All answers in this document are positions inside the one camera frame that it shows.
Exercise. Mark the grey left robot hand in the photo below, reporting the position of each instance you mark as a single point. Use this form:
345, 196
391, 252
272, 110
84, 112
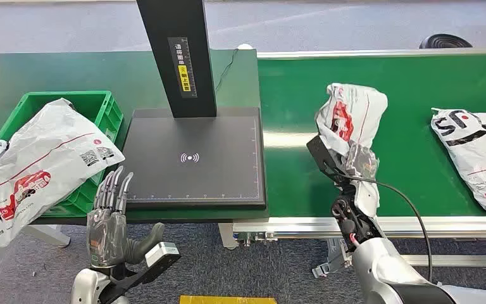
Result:
106, 235

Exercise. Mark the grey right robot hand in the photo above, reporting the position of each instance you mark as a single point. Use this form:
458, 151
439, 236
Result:
360, 161

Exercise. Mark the small white courier bag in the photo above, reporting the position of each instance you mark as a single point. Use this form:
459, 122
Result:
352, 109

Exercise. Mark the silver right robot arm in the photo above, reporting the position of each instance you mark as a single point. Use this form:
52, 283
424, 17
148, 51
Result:
385, 268

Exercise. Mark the green conveyor belt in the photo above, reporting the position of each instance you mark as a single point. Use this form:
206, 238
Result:
301, 105

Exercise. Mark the white table leg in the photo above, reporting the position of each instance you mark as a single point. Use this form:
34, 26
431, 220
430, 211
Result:
48, 235
227, 235

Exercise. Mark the large white courier bag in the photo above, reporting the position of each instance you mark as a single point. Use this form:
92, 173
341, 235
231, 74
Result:
46, 151

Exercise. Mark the white courier bag black logo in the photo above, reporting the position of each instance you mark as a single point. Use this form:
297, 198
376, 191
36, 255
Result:
477, 155

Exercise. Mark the green plastic crate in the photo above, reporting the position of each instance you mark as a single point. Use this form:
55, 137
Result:
109, 115

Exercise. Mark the yellow floor tape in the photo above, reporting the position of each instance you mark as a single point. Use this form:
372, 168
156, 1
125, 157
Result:
226, 300

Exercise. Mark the black ribbed round disc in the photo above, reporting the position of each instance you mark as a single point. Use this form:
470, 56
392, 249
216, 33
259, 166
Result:
445, 42

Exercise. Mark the small white round object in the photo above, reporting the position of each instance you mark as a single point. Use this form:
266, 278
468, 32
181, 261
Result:
245, 46

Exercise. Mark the green table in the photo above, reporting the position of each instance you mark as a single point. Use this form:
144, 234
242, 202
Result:
58, 71

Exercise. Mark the flat white courier bag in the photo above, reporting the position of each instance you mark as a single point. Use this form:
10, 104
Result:
477, 296

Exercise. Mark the black scanner column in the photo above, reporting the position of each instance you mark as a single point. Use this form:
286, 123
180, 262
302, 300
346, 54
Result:
176, 25

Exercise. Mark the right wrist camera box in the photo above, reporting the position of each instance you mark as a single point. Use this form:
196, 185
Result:
322, 157

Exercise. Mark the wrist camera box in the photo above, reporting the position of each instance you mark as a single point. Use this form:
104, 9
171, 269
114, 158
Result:
322, 157
161, 254

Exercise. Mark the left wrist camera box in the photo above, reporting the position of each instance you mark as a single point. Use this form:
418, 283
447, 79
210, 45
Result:
161, 254

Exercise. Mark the aluminium conveyor frame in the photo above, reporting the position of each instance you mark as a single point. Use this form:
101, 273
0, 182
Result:
436, 226

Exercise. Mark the metal conveyor foot bracket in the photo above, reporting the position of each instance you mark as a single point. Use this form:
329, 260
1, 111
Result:
335, 260

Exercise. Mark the black scanner base plate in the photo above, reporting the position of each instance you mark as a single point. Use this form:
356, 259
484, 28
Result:
226, 176

